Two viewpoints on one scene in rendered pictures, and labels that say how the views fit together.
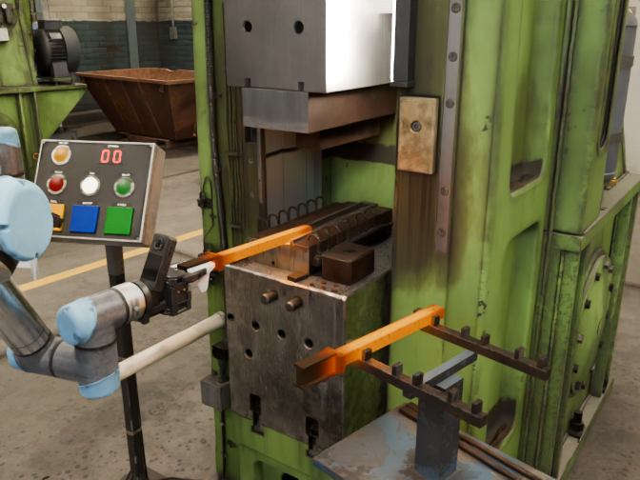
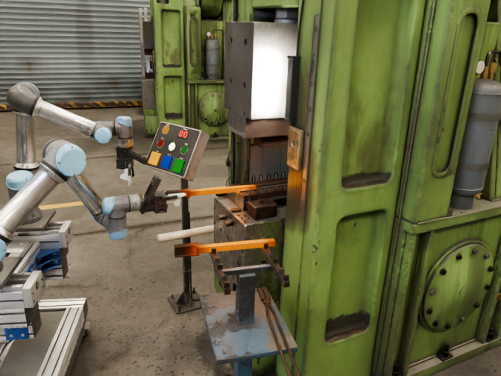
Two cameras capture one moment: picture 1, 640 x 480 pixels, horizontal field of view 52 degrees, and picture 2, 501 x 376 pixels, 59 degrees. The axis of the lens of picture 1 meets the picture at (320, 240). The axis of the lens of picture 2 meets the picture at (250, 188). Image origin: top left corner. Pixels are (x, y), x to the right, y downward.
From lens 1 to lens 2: 0.96 m
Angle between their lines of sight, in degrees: 27
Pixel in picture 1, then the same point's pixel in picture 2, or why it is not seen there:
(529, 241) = (382, 220)
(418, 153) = (293, 158)
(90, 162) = (174, 135)
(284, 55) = (239, 98)
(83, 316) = (107, 204)
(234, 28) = (227, 80)
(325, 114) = (259, 130)
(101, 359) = (115, 223)
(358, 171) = not seen: hidden behind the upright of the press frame
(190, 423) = not seen: hidden behind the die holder
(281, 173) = (261, 155)
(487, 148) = (320, 161)
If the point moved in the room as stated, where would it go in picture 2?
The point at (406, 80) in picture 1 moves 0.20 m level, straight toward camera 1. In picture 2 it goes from (288, 118) to (261, 126)
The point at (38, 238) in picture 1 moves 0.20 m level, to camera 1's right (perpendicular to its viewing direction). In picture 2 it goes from (75, 168) to (115, 178)
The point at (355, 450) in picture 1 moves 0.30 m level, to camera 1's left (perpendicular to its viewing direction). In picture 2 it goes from (219, 298) to (162, 278)
